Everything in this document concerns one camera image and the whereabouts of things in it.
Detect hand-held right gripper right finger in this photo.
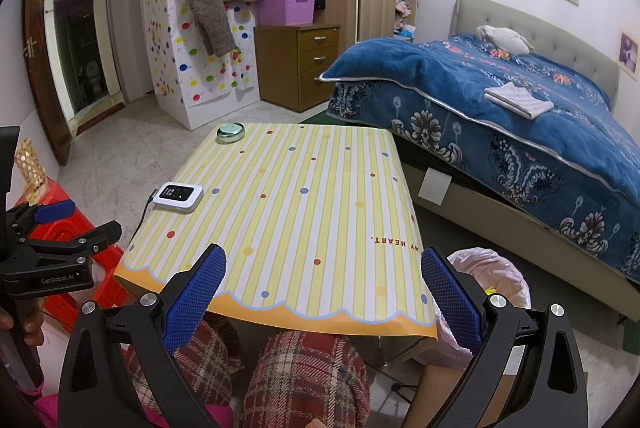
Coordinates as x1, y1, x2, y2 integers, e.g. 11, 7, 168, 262
420, 246, 590, 428

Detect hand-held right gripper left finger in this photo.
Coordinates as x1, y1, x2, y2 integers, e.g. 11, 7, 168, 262
57, 244, 228, 428

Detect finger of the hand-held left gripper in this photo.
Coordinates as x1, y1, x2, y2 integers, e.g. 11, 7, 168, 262
10, 201, 77, 236
17, 222, 122, 256

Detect pink-lined trash bin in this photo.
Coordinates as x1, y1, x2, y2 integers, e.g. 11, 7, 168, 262
415, 247, 532, 366

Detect person's left hand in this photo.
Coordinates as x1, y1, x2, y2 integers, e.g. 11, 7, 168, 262
0, 298, 46, 348

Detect red plastic stool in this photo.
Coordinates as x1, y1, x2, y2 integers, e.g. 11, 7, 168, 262
7, 178, 128, 334

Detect gold woven basket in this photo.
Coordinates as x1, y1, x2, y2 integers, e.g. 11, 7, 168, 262
14, 137, 47, 193

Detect white portable charger device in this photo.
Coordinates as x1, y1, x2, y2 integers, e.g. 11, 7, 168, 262
152, 183, 203, 213

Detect white paper sheet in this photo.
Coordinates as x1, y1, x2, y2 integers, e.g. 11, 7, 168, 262
417, 168, 451, 207

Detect magenta cloth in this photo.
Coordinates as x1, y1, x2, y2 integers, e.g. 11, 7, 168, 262
30, 395, 236, 428

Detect yellow striped tablecloth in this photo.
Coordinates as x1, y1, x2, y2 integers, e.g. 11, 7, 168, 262
112, 123, 438, 339

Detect brown wooden door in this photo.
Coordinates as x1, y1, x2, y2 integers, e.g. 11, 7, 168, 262
22, 0, 73, 166

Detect white toilet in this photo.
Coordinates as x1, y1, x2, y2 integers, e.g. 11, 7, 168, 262
85, 60, 103, 93

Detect green round tin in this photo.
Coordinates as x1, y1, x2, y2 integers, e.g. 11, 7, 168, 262
216, 123, 246, 145

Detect bed with blue blanket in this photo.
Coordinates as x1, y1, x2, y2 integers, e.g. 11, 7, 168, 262
319, 32, 640, 283

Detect white dotted cabinet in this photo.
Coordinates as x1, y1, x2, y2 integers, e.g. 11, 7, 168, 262
142, 0, 261, 131

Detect folded white cloth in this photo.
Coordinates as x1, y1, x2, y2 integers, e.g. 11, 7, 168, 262
483, 82, 555, 119

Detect green floor mat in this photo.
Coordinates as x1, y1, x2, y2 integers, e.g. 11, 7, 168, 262
299, 108, 333, 126

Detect wooden drawer cabinet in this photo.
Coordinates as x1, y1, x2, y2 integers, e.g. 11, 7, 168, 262
253, 24, 342, 113

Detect grey plush toy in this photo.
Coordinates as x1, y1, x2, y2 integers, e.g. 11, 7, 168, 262
475, 25, 531, 56

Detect grey upholstered bed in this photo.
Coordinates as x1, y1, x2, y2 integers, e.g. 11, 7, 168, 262
400, 0, 640, 324

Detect purple plastic basket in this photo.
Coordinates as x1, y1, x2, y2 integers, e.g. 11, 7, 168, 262
256, 0, 317, 27

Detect stacked clothes on shelf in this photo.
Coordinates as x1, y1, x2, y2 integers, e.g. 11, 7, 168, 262
394, 0, 418, 41

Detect black charging cable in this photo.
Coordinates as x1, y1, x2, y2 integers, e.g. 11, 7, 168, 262
127, 190, 158, 249

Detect small wall photo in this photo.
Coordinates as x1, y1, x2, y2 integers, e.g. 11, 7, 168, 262
618, 30, 640, 73

